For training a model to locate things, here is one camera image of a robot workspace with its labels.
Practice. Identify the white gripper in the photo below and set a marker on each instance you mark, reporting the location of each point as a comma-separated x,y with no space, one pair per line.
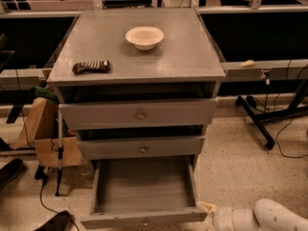
221,218

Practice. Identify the grey bottom drawer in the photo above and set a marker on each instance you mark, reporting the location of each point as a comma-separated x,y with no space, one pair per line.
142,191

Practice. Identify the grey drawer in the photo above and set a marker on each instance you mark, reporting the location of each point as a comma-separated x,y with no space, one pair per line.
135,114
142,191
138,148

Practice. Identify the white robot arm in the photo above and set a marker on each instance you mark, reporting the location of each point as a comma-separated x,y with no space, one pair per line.
266,215

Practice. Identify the grey middle drawer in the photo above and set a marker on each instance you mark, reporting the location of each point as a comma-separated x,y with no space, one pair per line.
138,148

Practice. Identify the grey top drawer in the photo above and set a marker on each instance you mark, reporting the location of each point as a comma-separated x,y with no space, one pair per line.
135,114

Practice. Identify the grey wooden drawer cabinet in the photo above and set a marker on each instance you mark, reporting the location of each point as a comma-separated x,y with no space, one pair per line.
184,65

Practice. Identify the black metal stand base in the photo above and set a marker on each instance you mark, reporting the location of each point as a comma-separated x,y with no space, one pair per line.
294,110

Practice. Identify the yellow foam scrap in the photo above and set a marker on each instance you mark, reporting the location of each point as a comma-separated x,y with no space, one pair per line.
247,63

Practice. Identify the grey black tripod pole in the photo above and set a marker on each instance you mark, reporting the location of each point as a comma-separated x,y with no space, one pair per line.
60,152

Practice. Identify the dark striped snack bag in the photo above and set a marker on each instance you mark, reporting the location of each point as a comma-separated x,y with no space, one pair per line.
92,67

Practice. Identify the white bowl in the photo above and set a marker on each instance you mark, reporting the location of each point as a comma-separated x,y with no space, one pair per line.
144,37

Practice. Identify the brown paper bag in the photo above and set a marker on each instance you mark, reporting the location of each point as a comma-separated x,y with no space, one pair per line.
40,131

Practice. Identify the black shoe left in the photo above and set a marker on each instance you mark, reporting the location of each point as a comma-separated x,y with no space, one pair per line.
10,171

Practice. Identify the grey rail right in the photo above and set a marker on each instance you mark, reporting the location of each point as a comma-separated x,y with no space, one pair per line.
275,70

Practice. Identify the grey rail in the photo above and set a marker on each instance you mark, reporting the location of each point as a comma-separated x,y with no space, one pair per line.
22,79
275,70

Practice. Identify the grey rail left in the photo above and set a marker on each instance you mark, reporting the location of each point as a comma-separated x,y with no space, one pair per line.
22,79

